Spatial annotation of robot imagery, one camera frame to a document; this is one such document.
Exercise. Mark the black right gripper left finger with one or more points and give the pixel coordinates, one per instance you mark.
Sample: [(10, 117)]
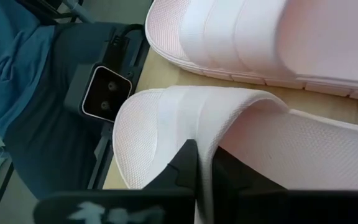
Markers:
[(182, 168)]

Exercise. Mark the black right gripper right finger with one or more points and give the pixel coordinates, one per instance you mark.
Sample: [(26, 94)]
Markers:
[(228, 174)]

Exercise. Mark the pink foam slide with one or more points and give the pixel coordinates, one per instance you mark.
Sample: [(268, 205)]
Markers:
[(244, 34), (154, 130)]

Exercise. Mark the black aluminium rig frame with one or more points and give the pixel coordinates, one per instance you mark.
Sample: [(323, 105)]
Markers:
[(99, 161)]

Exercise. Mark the black table-level camera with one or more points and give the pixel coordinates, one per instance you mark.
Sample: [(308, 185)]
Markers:
[(106, 93)]

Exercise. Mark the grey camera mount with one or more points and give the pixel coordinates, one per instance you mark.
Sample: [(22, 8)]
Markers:
[(73, 87)]

